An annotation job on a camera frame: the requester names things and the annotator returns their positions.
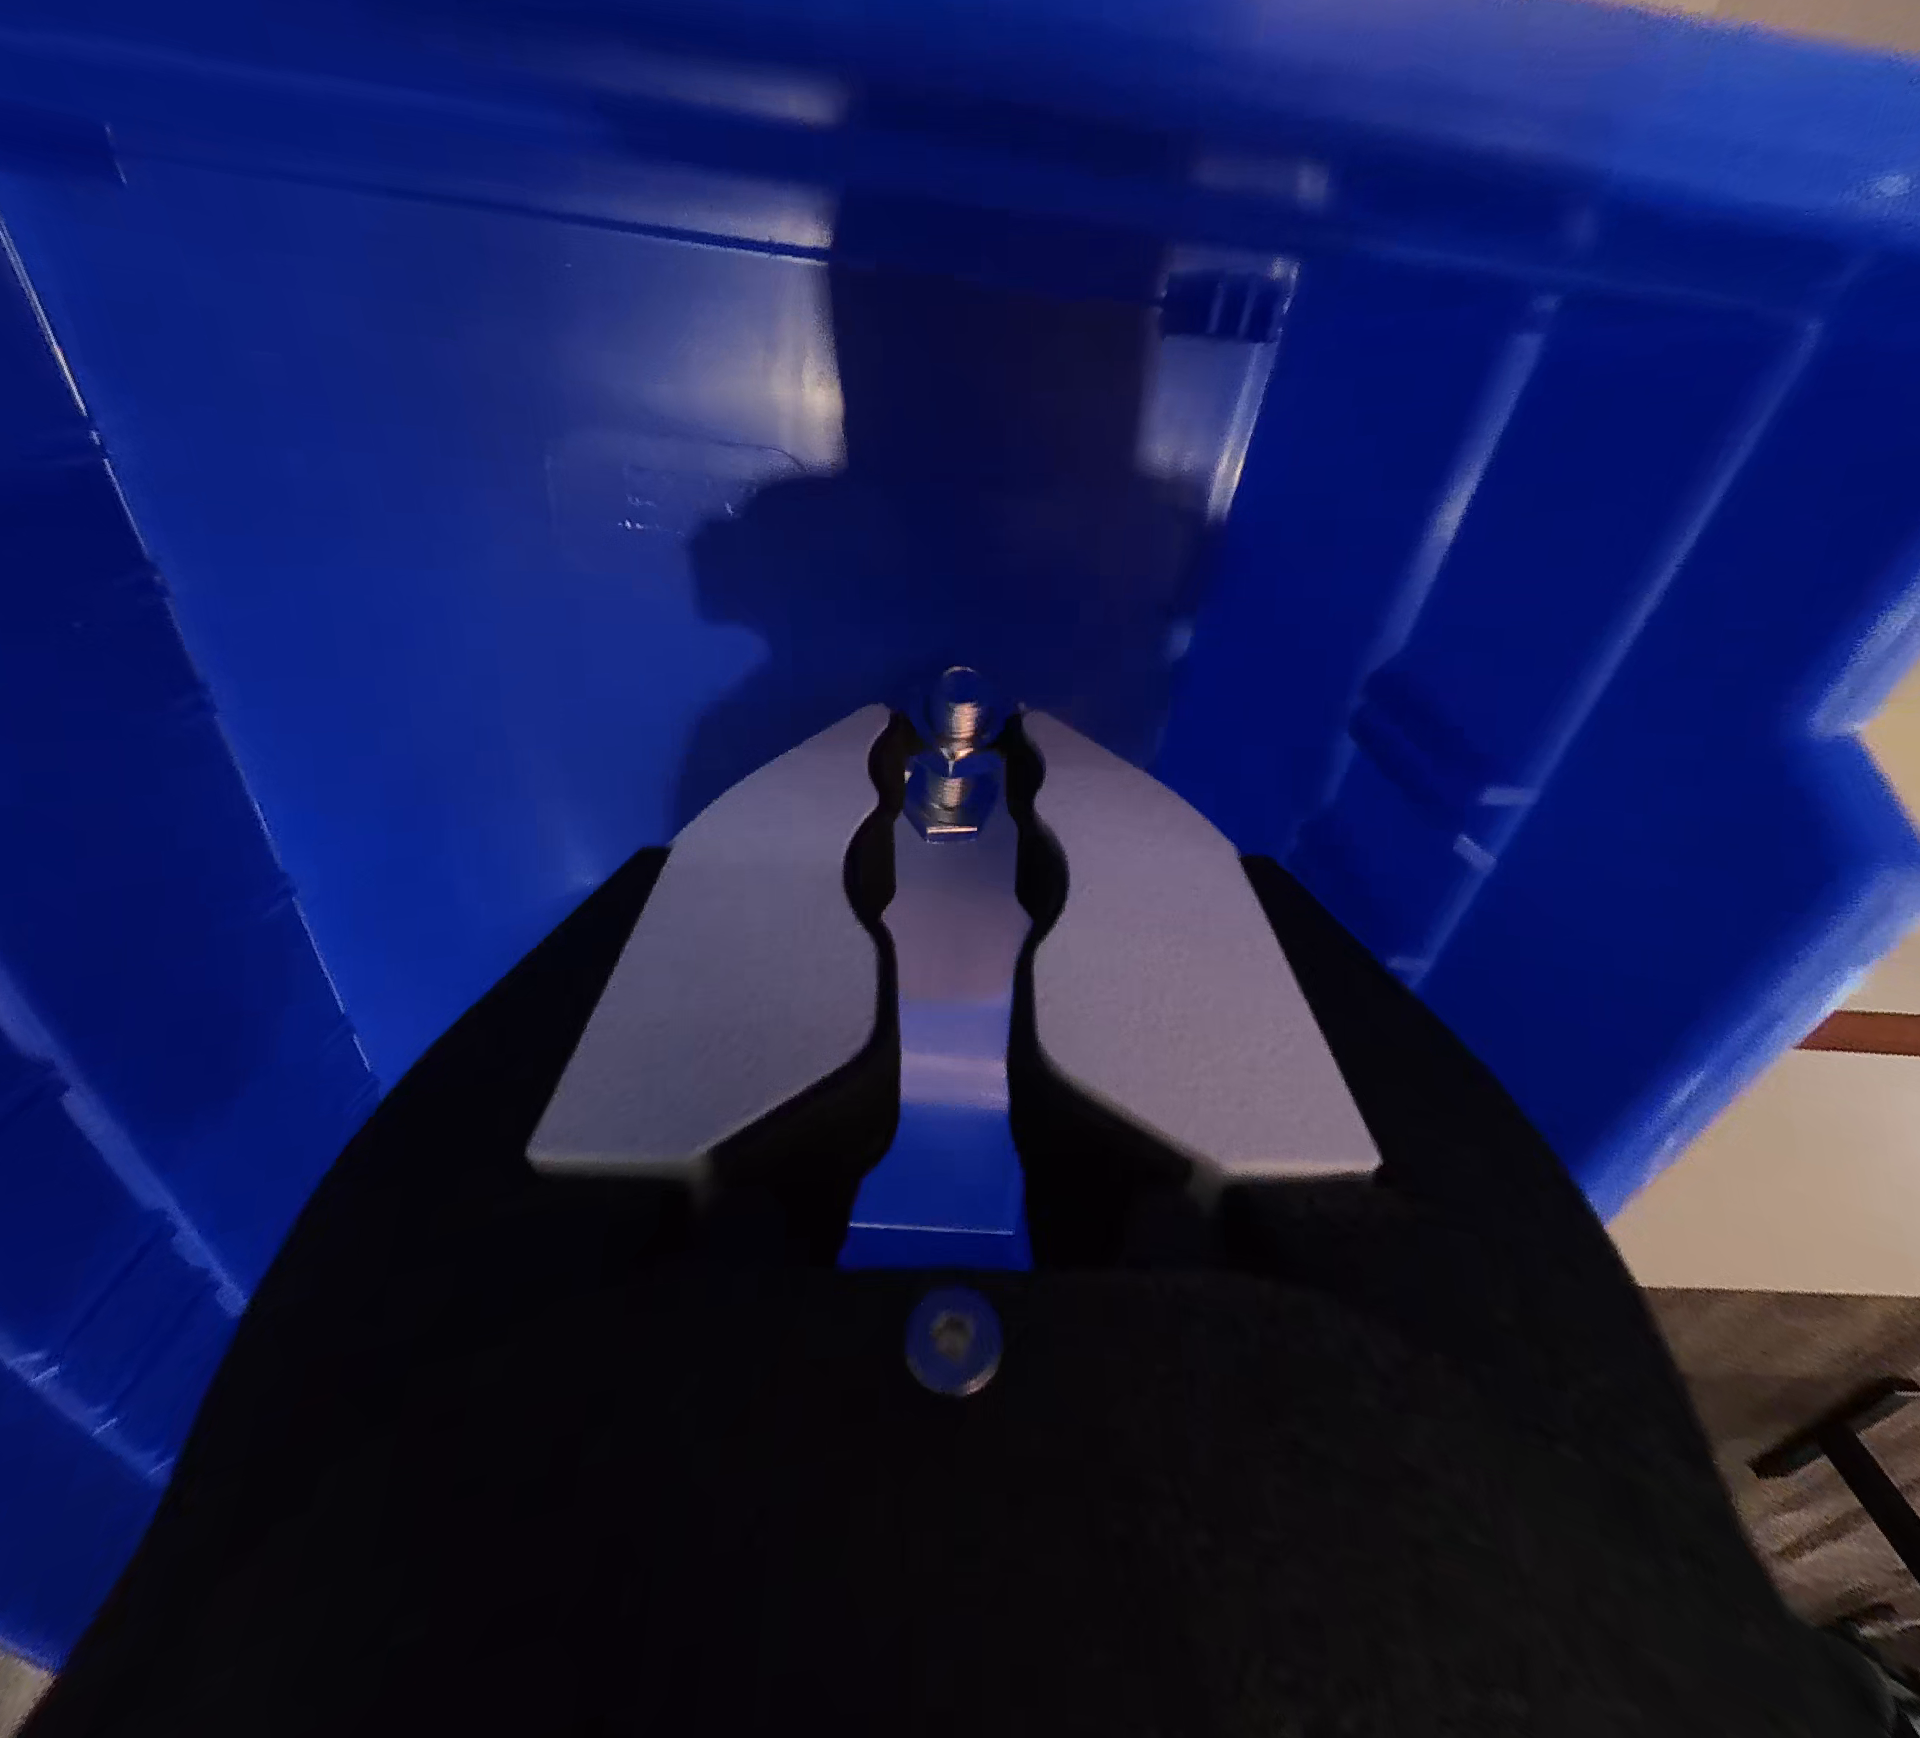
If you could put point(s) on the blue plastic bin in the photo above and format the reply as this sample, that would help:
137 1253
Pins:
451 419

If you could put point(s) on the steel hex bolt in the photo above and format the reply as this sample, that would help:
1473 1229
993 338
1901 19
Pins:
960 706

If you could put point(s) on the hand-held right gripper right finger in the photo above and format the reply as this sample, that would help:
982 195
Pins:
1200 989

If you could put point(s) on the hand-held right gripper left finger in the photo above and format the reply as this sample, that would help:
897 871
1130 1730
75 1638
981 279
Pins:
721 972

